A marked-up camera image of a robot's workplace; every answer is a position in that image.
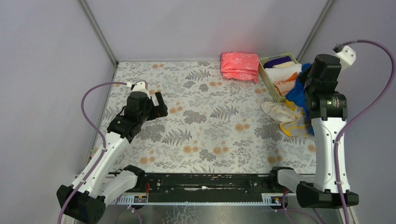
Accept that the blue towel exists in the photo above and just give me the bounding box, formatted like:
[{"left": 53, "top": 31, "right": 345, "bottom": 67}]
[{"left": 285, "top": 63, "right": 311, "bottom": 125}]

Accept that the orange cartoon towel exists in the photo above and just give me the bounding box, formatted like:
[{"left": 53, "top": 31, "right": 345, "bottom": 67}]
[{"left": 274, "top": 72, "right": 299, "bottom": 97}]

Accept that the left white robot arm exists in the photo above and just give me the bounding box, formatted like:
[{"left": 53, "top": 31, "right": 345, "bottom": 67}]
[{"left": 57, "top": 91, "right": 168, "bottom": 224}]

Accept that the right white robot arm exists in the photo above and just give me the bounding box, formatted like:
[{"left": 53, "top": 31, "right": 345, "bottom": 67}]
[{"left": 269, "top": 54, "right": 359, "bottom": 209}]

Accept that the cream rolled towel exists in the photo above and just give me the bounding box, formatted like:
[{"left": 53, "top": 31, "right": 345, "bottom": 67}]
[{"left": 273, "top": 61, "right": 296, "bottom": 68}]

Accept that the white rolled towel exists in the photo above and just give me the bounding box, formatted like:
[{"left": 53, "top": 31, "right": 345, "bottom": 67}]
[{"left": 264, "top": 63, "right": 302, "bottom": 84}]

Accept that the green plastic basket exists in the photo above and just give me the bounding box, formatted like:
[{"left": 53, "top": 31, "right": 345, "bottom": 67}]
[{"left": 258, "top": 52, "right": 298, "bottom": 103}]

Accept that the yellow white crumpled towel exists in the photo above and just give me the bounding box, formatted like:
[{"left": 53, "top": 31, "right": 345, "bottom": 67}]
[{"left": 261, "top": 100, "right": 314, "bottom": 140}]

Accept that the purple rolled towel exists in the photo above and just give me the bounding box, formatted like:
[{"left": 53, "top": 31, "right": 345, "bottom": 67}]
[{"left": 263, "top": 56, "right": 292, "bottom": 68}]

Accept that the floral tablecloth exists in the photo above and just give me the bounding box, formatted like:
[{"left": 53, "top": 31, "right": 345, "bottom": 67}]
[{"left": 100, "top": 62, "right": 316, "bottom": 174}]

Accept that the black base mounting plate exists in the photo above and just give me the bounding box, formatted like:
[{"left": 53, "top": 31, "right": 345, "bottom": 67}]
[{"left": 136, "top": 172, "right": 290, "bottom": 204}]

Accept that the pink folded towel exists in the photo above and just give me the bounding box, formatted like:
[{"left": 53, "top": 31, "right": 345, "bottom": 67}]
[{"left": 220, "top": 52, "right": 260, "bottom": 83}]

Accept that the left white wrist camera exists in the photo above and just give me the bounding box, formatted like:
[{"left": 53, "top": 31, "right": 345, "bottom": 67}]
[{"left": 127, "top": 80, "right": 149, "bottom": 93}]

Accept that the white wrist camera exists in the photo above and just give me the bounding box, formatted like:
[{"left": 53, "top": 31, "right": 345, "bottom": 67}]
[
  {"left": 333, "top": 45, "right": 356, "bottom": 70},
  {"left": 127, "top": 80, "right": 149, "bottom": 93}
]

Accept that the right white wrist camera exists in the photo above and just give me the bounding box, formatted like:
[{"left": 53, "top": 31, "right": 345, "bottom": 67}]
[{"left": 333, "top": 45, "right": 356, "bottom": 70}]

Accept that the aluminium frame rail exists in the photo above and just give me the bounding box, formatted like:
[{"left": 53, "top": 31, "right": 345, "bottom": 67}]
[{"left": 71, "top": 174, "right": 349, "bottom": 206}]

